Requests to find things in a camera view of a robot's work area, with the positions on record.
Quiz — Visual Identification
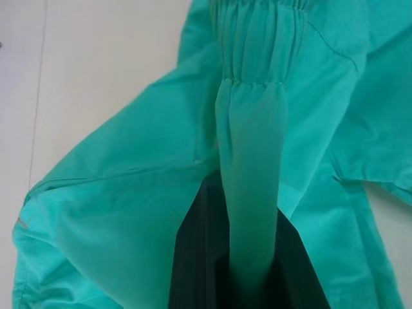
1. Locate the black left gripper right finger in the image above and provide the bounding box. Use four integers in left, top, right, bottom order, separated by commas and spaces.
263, 207, 331, 309

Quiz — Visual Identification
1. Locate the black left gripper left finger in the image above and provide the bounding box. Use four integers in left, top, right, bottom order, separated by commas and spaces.
169, 176, 233, 309

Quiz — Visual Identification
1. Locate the green cloth garment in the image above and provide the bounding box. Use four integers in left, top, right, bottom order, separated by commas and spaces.
10, 0, 412, 309

